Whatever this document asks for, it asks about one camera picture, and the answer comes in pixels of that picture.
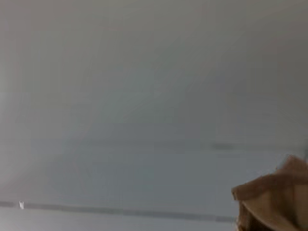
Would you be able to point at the khaki canvas food bag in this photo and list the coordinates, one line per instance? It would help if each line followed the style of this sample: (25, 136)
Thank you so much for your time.
(272, 197)

